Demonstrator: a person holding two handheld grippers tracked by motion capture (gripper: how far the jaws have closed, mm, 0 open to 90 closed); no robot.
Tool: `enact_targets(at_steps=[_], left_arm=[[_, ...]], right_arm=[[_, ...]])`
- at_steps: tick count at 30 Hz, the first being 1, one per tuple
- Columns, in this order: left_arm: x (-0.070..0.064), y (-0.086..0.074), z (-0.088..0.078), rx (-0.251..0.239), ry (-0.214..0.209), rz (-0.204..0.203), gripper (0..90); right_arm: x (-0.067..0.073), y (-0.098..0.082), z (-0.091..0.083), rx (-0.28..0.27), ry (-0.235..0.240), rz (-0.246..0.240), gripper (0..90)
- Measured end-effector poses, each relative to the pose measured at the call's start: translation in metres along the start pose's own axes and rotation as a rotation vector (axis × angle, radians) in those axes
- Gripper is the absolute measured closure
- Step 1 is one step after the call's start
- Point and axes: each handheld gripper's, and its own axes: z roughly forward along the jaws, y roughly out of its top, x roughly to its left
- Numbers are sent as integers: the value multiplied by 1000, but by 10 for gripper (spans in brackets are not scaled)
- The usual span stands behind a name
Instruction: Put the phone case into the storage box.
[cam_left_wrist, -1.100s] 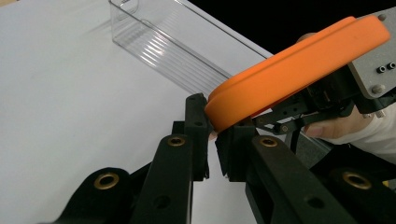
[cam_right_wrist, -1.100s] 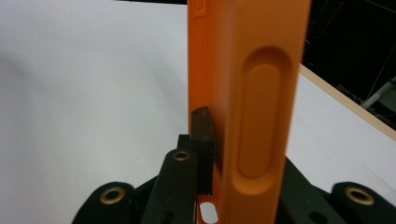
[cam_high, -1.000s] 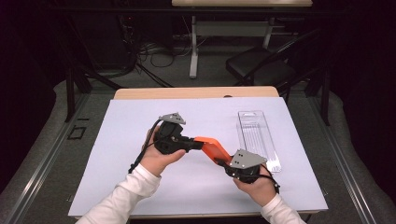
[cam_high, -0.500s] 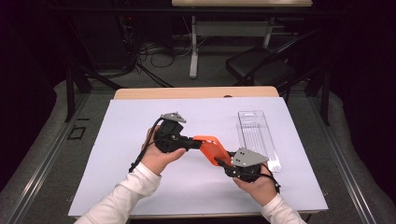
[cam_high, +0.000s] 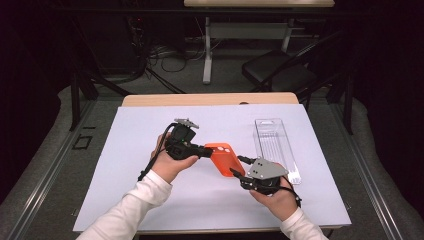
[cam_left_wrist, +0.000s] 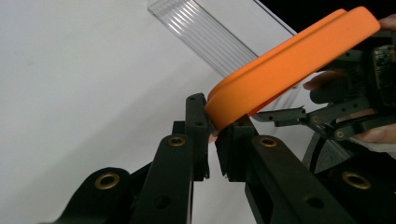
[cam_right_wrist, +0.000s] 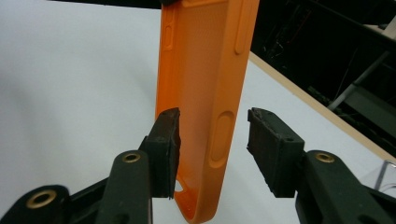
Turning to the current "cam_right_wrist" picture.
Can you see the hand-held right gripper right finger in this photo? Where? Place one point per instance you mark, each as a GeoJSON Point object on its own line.
{"type": "Point", "coordinates": [280, 158]}

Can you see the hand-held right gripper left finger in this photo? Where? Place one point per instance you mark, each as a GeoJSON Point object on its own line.
{"type": "Point", "coordinates": [162, 155]}

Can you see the orange phone case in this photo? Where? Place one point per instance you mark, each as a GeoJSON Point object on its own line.
{"type": "Point", "coordinates": [202, 77]}

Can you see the clear plastic packaging box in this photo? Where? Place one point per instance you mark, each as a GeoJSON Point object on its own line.
{"type": "Point", "coordinates": [384, 177]}

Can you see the wooden table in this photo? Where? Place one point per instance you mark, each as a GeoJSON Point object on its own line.
{"type": "Point", "coordinates": [311, 105]}

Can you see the white-framed desk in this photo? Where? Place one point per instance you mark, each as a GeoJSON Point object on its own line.
{"type": "Point", "coordinates": [358, 82]}

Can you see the white table cover sheet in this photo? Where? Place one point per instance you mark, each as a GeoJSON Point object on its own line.
{"type": "Point", "coordinates": [62, 77]}

